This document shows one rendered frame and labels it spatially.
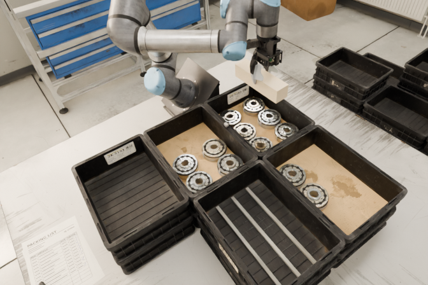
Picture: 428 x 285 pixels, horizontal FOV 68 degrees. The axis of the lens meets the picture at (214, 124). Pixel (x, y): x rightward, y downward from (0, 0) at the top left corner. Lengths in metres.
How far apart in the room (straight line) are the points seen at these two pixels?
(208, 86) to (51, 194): 0.86
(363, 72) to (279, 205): 1.49
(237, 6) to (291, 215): 0.73
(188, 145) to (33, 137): 1.92
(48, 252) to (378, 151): 1.45
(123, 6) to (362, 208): 1.08
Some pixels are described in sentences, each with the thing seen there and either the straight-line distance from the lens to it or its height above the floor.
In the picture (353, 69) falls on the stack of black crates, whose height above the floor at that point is 0.49.
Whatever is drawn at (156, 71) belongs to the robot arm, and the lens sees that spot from 1.49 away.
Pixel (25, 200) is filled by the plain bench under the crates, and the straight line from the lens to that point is 1.65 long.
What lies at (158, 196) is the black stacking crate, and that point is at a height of 0.83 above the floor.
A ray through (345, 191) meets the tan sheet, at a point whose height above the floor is 0.83.
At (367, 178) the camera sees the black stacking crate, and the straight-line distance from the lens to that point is 1.31.
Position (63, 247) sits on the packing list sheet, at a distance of 1.43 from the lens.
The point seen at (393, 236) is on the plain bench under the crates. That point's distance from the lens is 1.40.
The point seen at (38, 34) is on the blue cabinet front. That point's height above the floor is 0.73.
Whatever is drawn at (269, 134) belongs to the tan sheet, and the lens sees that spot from 1.42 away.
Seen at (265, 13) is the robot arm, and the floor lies 1.38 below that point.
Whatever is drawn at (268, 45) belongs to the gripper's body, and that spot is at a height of 1.26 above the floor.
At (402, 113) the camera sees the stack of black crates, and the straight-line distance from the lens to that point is 2.40.
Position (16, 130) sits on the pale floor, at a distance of 3.24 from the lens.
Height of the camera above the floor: 1.85
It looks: 44 degrees down
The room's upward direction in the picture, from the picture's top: 5 degrees counter-clockwise
